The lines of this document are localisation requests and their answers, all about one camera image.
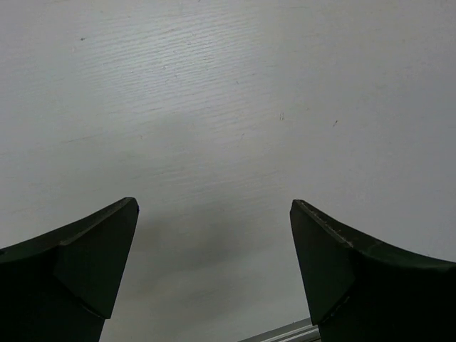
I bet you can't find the aluminium table rail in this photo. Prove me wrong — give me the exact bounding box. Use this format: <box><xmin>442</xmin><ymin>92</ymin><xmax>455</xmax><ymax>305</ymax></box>
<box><xmin>240</xmin><ymin>318</ymin><xmax>321</xmax><ymax>342</ymax></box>

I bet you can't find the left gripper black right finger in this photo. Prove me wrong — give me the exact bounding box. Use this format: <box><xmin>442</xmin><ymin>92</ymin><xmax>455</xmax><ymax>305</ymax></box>
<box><xmin>290</xmin><ymin>199</ymin><xmax>455</xmax><ymax>341</ymax></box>

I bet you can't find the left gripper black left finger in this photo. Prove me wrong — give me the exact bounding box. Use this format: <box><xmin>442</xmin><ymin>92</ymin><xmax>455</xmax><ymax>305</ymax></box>
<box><xmin>1</xmin><ymin>197</ymin><xmax>139</xmax><ymax>342</ymax></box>

